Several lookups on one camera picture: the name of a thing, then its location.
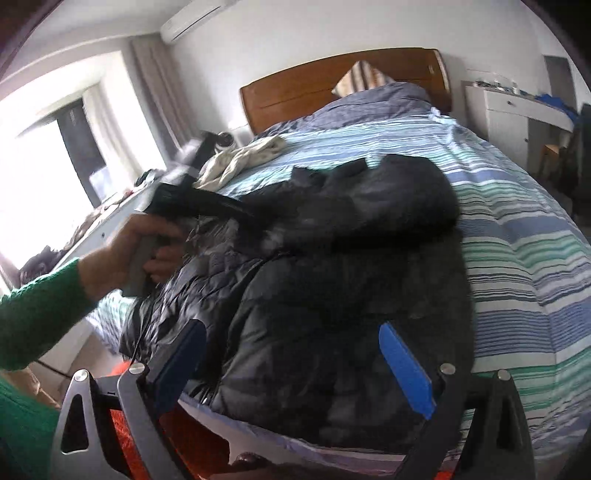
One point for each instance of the person's green sweater torso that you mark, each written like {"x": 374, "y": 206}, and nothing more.
{"x": 23, "y": 429}

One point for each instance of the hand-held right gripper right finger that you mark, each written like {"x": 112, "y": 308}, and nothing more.
{"x": 406, "y": 369}

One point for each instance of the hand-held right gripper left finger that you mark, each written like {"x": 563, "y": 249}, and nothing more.
{"x": 181, "y": 357}

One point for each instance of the beige curtain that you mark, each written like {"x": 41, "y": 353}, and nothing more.
{"x": 159, "y": 92}

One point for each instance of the striped pillow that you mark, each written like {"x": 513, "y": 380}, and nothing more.
{"x": 364, "y": 76}

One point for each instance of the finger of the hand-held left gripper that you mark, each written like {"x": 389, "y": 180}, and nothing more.
{"x": 221, "y": 207}

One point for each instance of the person's left forearm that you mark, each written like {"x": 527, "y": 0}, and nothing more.
{"x": 37, "y": 314}

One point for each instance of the window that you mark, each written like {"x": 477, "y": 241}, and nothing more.
{"x": 41, "y": 152}

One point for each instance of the orange cloth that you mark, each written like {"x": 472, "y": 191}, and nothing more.
{"x": 194, "y": 438}

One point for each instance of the person's left hand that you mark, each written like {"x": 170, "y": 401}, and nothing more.
{"x": 111, "y": 263}

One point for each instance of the white air conditioner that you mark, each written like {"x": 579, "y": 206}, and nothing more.
{"x": 198, "y": 21}

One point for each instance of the wooden headboard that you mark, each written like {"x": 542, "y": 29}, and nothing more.
{"x": 295, "y": 87}

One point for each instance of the blue quilt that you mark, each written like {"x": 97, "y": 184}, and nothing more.
{"x": 369, "y": 106}

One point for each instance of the blue cloth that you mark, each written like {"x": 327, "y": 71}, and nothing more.
{"x": 558, "y": 106}

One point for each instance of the black puffer jacket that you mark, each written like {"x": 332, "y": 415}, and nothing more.
{"x": 323, "y": 300}

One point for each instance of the striped bed sheet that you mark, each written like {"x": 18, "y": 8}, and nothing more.
{"x": 508, "y": 240}

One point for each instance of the cream cloth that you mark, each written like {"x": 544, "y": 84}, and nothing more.
{"x": 240, "y": 159}

